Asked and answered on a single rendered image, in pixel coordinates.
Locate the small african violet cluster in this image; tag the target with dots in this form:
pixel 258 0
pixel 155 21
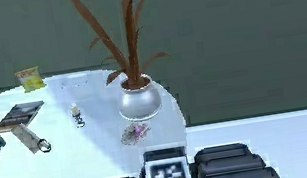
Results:
pixel 135 133

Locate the brown-leaved plant in silver pot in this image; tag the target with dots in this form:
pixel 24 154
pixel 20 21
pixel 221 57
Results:
pixel 139 101

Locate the dark covered book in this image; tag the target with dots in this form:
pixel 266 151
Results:
pixel 19 116

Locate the yellow snack bag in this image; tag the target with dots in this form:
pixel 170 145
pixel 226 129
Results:
pixel 30 79

